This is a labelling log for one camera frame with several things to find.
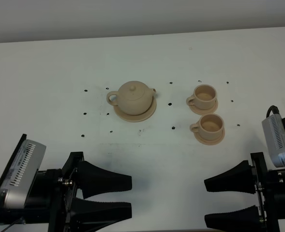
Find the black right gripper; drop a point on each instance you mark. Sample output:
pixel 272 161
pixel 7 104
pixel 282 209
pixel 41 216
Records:
pixel 270 185

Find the beige cup saucer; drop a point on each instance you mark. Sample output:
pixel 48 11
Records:
pixel 209 142
pixel 205 111

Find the beige clay teapot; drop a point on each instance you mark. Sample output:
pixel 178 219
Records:
pixel 132 98

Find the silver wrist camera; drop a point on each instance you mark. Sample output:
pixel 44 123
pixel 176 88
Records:
pixel 20 172
pixel 274 131

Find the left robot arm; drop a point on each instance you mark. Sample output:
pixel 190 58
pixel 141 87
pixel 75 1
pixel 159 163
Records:
pixel 59 197

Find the near beige teacup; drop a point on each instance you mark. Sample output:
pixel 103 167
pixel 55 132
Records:
pixel 209 128

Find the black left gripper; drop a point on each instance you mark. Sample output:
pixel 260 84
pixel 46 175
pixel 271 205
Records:
pixel 51 197

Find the near beige cup saucer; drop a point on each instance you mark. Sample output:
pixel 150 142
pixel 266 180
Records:
pixel 209 142

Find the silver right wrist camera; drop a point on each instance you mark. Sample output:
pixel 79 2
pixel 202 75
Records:
pixel 274 131

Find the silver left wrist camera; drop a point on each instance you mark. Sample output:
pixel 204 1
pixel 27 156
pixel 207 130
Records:
pixel 20 172

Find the far beige cup saucer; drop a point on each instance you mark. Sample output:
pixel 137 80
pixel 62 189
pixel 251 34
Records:
pixel 205 111

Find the beige teacup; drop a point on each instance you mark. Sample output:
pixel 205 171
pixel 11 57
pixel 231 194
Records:
pixel 203 98
pixel 209 128

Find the far beige teacup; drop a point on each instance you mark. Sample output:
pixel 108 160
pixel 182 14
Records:
pixel 203 98

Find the beige teapot saucer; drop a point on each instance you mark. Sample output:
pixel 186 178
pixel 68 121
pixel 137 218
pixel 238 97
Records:
pixel 136 118

